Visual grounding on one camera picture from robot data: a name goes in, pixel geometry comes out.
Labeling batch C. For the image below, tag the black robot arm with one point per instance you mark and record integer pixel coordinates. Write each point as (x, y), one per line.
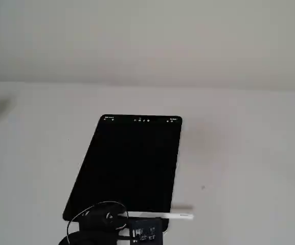
(86, 238)

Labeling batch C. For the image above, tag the small camera circuit board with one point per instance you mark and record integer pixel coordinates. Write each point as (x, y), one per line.
(146, 231)

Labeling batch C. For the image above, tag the black screen silver tablet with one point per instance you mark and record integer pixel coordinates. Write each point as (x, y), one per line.
(132, 163)

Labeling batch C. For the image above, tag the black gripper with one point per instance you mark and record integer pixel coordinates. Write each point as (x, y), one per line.
(106, 219)

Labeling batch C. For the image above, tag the white stylus pencil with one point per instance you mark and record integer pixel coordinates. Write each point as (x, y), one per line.
(160, 215)

